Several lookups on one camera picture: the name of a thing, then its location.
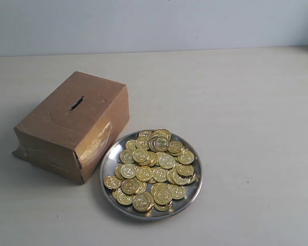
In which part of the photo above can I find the brown cardboard slotted box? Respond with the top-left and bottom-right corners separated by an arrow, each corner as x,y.
13,72 -> 129,185

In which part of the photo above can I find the gold coin upright top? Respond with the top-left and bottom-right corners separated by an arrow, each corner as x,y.
154,136 -> 170,152

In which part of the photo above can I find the gold coin centre pale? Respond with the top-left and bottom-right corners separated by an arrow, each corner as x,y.
158,152 -> 176,170

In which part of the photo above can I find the gold coin right edge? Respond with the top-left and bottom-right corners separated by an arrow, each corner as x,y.
178,150 -> 195,165

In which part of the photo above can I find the pale gold coin left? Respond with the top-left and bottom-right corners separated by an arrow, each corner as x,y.
120,164 -> 138,179

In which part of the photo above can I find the gold coin lower left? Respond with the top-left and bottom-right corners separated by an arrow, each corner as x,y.
121,179 -> 139,195

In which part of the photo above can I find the gold coin far left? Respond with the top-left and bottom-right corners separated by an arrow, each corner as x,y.
103,175 -> 122,190

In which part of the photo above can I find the gold coin lower right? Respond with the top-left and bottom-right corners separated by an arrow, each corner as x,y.
168,184 -> 186,200

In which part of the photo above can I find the gold coin front bottom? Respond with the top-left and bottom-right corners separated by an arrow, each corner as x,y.
132,192 -> 154,212

